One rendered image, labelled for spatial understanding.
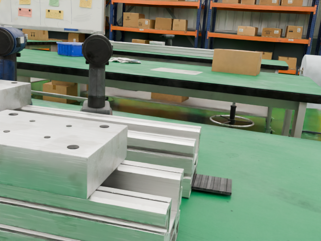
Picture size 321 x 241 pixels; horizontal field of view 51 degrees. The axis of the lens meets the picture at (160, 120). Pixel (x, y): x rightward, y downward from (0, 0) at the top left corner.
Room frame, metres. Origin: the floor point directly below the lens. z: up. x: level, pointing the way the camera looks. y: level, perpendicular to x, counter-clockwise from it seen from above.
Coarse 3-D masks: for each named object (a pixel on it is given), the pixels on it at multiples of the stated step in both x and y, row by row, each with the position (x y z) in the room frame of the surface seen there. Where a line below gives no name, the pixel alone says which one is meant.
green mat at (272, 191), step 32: (224, 128) 0.85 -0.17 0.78; (224, 160) 0.61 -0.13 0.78; (256, 160) 0.62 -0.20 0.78; (288, 160) 0.64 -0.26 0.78; (320, 160) 0.65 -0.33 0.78; (192, 192) 0.46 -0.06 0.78; (256, 192) 0.48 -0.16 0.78; (288, 192) 0.49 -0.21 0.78; (320, 192) 0.50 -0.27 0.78; (192, 224) 0.38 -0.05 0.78; (224, 224) 0.38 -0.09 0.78; (256, 224) 0.39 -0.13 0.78; (288, 224) 0.39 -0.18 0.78; (320, 224) 0.40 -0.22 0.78
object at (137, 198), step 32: (0, 192) 0.29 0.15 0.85; (32, 192) 0.28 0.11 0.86; (96, 192) 0.28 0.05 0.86; (128, 192) 0.28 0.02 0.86; (160, 192) 0.33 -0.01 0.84; (0, 224) 0.30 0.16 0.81; (32, 224) 0.28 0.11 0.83; (64, 224) 0.27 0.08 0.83; (96, 224) 0.27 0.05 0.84; (128, 224) 0.27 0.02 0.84; (160, 224) 0.26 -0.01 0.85
